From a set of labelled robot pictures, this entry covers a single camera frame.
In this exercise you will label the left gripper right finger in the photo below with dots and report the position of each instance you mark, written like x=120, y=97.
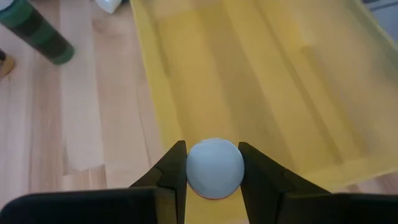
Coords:
x=264, y=180

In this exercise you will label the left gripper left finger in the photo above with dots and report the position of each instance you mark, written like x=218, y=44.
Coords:
x=168, y=180

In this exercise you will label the small dark red paint bottle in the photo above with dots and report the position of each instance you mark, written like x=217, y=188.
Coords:
x=214, y=168

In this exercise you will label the small green paint bottle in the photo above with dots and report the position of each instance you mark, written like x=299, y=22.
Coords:
x=40, y=34

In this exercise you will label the small ochre paint bottle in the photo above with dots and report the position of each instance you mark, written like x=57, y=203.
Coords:
x=6, y=65

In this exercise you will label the yellow translucent plastic tray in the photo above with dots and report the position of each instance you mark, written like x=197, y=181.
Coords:
x=264, y=77

